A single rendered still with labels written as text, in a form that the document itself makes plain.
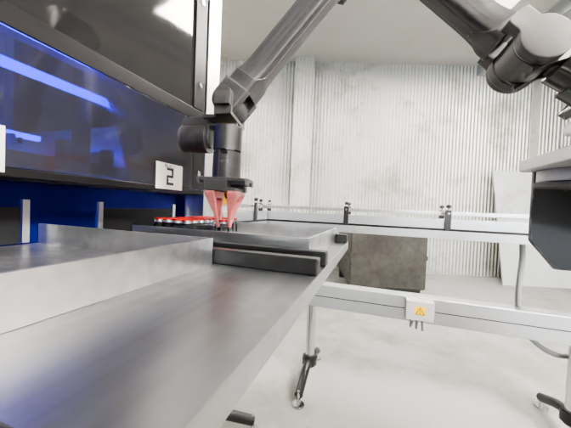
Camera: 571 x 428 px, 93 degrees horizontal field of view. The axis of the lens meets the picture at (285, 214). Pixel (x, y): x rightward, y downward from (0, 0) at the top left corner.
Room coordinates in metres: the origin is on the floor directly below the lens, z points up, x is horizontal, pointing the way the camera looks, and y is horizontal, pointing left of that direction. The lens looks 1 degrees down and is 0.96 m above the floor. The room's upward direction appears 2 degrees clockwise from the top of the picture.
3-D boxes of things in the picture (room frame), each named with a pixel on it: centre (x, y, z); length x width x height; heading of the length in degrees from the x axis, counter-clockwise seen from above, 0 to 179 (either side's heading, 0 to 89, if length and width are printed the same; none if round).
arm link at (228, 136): (0.56, 0.13, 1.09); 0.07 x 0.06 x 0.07; 79
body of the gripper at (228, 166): (0.56, 0.12, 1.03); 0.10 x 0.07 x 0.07; 86
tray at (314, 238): (0.57, 0.08, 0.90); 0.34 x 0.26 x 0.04; 71
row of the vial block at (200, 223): (0.60, 0.17, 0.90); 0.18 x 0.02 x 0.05; 161
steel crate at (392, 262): (3.46, -1.18, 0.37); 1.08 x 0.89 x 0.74; 179
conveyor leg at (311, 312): (1.50, -0.17, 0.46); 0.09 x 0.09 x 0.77; 72
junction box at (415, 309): (1.27, -0.65, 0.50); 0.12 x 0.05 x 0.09; 72
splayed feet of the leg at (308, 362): (1.50, -0.17, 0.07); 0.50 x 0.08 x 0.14; 162
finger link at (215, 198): (0.56, 0.12, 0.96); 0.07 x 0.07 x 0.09; 86
